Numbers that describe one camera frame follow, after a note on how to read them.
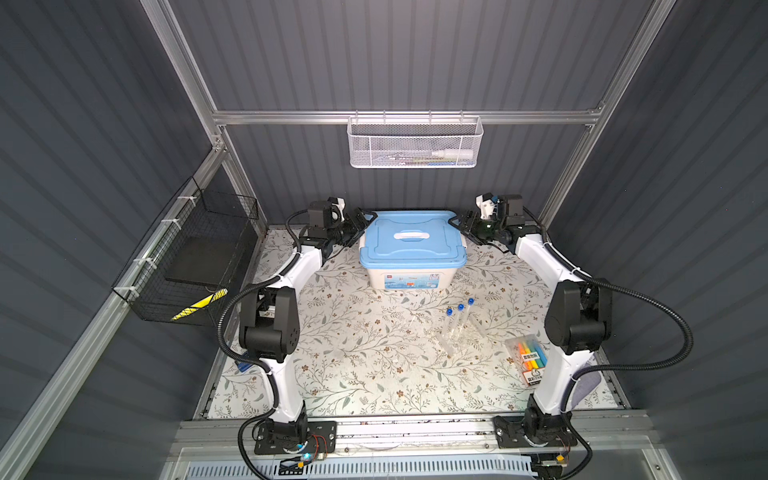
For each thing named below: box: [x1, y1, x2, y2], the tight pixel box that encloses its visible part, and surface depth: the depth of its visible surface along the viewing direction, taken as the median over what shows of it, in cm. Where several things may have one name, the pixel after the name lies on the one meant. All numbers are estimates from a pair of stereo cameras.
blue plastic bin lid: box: [360, 210, 467, 270], surface depth 95 cm
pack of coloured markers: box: [505, 334, 549, 386], surface depth 88 cm
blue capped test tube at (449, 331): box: [444, 307, 455, 357], surface depth 92 cm
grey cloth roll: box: [571, 372, 601, 410], surface depth 80 cm
